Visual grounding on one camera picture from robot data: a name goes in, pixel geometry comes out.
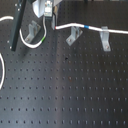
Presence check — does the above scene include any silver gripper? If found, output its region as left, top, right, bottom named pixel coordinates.
left=32, top=0, right=62, bottom=30

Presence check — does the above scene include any white cable with blue band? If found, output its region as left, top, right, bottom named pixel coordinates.
left=54, top=22, right=128, bottom=35

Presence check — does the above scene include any left metal cable clip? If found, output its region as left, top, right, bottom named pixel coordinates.
left=25, top=21, right=41, bottom=43

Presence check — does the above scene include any metal cable clip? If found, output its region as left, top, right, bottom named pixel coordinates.
left=25, top=21, right=41, bottom=43
left=100, top=26, right=111, bottom=52
left=66, top=27, right=83, bottom=46

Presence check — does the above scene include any middle metal cable clip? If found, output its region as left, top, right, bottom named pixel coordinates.
left=66, top=27, right=83, bottom=46

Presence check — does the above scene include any black metal post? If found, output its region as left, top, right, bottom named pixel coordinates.
left=9, top=0, right=27, bottom=51

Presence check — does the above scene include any white robot cable with green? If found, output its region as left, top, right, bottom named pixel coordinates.
left=0, top=15, right=48, bottom=91

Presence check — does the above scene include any right metal cable clip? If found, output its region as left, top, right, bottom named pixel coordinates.
left=100, top=26, right=111, bottom=52

